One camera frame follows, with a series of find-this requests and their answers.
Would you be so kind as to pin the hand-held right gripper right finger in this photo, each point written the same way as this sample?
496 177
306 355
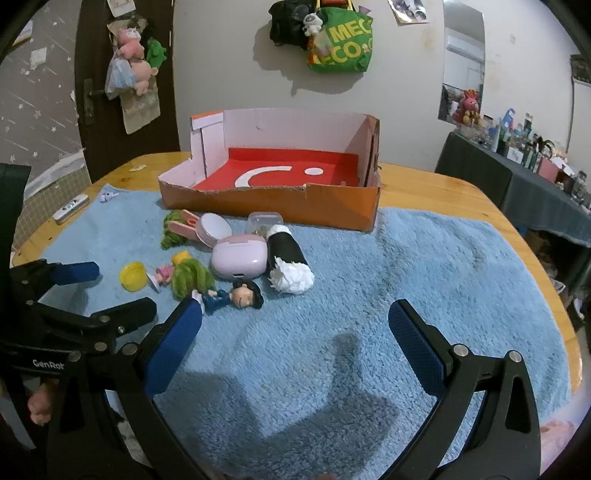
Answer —
415 346

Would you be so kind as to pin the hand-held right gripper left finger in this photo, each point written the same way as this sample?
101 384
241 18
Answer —
178 341

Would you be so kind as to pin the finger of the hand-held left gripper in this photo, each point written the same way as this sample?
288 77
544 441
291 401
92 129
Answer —
74 273
129 314

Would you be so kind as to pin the yellow bottle cap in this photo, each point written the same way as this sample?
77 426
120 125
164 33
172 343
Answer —
132 275

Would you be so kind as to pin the small pink figure yellow hat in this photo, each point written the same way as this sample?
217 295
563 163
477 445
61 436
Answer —
164 274

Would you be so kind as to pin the green yarn bundle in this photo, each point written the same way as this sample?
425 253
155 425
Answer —
189 277
171 235

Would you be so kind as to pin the figurine with black hat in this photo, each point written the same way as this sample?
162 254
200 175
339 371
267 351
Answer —
240 295

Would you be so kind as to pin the pink earbud case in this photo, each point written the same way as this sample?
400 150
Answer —
238 258

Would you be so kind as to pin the pink clothespin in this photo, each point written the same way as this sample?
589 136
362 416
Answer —
184 225

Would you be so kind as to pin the round pink jar white lid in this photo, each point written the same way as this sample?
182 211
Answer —
211 228

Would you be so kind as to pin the black bottle with white tuft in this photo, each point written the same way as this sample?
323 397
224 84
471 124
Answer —
286 249

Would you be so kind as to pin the small clear plastic box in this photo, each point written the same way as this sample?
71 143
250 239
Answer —
264 224

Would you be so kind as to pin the orange cardboard box red floor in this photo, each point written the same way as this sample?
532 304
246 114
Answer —
277 207

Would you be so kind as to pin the person's left hand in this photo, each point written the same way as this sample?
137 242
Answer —
39 406

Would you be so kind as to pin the white rectangular device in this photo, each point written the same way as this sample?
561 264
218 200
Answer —
70 208

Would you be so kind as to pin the white grid panel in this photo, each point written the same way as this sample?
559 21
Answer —
55 175

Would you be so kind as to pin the light blue fluffy towel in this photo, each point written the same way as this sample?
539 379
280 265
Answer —
323 300

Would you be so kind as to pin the hanging plush toys bag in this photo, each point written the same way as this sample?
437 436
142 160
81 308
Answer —
138 113

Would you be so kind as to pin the table with dark cloth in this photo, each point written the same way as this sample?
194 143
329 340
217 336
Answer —
531 198

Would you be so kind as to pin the clear plastic bag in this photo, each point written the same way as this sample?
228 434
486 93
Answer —
116 78

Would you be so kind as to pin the pale pink plush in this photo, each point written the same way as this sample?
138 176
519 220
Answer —
141 74

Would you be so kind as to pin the green plush toy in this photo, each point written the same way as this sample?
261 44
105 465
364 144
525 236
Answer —
156 53

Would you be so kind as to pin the cluster of bottles and jars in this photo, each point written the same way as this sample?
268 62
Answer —
526 138

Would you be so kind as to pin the pink pig plush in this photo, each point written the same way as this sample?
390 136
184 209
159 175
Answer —
129 41

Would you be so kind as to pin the pink rabbit plush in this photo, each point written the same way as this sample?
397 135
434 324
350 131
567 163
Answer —
468 106

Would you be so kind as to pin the green shopping bag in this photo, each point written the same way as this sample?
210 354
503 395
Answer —
344 41

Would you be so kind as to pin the black bag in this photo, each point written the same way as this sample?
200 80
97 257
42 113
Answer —
288 23

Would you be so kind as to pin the small panda plush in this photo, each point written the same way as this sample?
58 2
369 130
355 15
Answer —
311 21

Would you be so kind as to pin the arched wall mirror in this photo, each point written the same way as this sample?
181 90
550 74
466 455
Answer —
464 55

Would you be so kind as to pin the wall photos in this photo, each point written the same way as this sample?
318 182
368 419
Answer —
408 9

